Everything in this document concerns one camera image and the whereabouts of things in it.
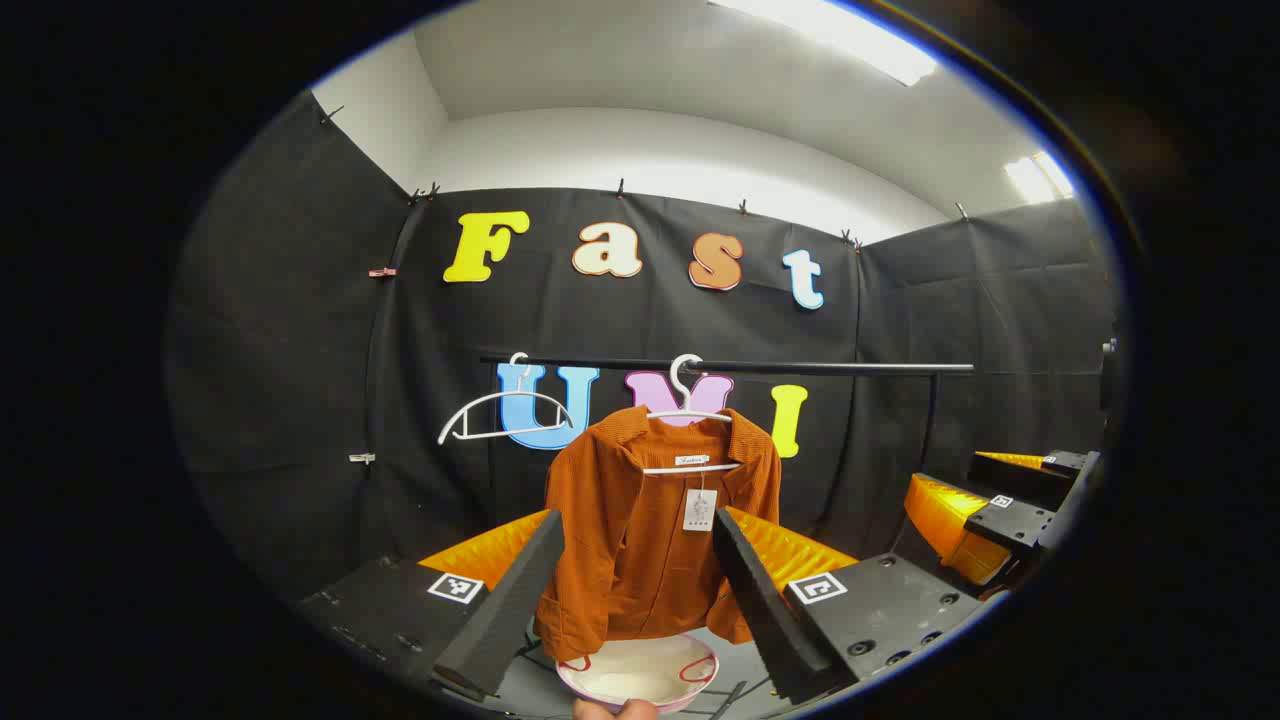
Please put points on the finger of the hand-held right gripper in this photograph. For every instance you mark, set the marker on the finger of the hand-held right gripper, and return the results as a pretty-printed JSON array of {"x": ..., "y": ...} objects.
[
  {"x": 1020, "y": 478},
  {"x": 1015, "y": 525}
]

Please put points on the black backdrop cloth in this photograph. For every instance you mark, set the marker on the black backdrop cloth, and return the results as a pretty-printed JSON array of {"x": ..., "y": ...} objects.
[{"x": 300, "y": 350}]

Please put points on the black clothes rack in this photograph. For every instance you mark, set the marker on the black clothes rack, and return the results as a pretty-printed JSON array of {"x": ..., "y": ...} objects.
[{"x": 800, "y": 367}]

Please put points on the white plastic clothes hanger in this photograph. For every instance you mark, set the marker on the white plastic clothes hanger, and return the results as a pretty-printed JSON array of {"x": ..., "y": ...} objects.
[
  {"x": 686, "y": 396},
  {"x": 521, "y": 380}
]

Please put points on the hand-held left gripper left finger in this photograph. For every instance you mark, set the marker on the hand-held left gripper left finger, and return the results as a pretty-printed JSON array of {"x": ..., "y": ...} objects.
[{"x": 500, "y": 620}]

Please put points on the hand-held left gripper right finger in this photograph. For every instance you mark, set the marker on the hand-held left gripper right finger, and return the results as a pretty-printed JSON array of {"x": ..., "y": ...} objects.
[{"x": 765, "y": 610}]

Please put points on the long ceiling light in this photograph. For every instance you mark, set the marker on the long ceiling light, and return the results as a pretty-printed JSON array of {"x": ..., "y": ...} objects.
[{"x": 830, "y": 35}]

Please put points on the white round laundry hamper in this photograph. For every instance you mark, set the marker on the white round laundry hamper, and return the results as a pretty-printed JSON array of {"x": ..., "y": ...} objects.
[{"x": 640, "y": 675}]

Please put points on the row of black clips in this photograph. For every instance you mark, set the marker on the row of black clips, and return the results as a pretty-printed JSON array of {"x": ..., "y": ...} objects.
[{"x": 620, "y": 187}]

